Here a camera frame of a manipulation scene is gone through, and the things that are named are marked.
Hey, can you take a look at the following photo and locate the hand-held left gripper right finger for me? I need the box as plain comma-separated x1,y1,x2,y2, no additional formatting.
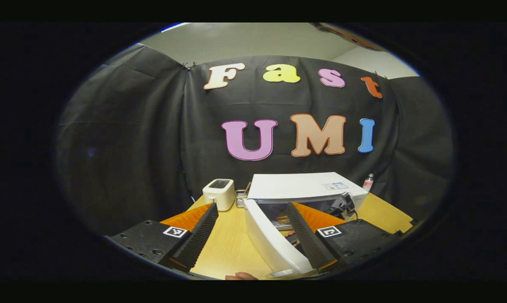
285,202,405,271

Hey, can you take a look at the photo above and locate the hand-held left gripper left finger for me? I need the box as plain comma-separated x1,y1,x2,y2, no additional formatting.
109,202,219,272

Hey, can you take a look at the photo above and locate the white microwave oven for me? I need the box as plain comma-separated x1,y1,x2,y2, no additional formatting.
243,172,369,278

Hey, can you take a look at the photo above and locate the white toaster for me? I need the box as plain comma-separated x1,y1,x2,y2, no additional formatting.
203,179,236,212

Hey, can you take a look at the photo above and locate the black backdrop cloth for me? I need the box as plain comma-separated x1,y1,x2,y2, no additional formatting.
56,42,455,236

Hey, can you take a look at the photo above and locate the metal wire rack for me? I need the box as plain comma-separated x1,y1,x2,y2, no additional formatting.
235,182,251,208

